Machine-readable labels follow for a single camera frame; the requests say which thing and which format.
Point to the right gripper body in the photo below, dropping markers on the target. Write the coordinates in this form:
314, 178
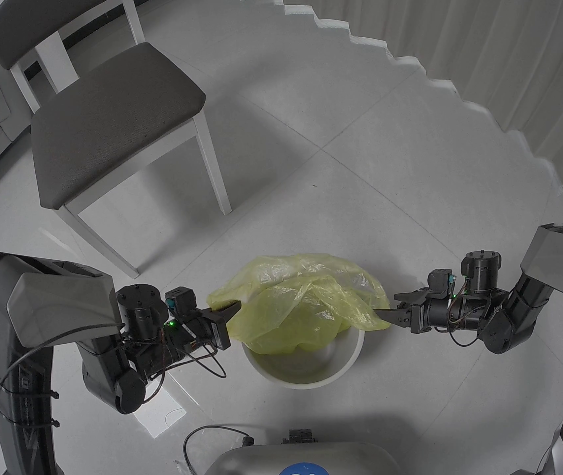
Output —
427, 314

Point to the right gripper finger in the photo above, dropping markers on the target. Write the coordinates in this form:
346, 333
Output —
412, 297
398, 316

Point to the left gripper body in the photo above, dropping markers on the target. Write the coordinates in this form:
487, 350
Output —
214, 334

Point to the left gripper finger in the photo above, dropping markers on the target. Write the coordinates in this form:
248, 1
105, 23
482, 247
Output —
224, 313

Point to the yellow plastic bag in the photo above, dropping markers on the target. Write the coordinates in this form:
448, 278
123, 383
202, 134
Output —
286, 305

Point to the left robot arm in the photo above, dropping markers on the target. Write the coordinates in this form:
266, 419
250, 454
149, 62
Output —
58, 305

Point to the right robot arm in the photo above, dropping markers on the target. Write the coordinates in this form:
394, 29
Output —
558, 265

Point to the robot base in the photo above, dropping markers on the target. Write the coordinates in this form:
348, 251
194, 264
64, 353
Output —
311, 458

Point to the white trash bin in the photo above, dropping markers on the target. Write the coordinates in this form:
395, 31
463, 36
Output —
311, 370

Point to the grey and white chair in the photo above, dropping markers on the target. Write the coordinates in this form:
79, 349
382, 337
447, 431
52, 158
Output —
113, 117

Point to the white curtain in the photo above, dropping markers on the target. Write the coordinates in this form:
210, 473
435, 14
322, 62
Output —
509, 42

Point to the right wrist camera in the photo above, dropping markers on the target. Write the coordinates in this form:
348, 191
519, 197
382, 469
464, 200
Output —
440, 282

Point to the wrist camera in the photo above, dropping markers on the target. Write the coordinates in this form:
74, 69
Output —
440, 282
182, 300

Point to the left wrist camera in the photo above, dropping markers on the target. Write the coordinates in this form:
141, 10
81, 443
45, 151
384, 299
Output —
182, 300

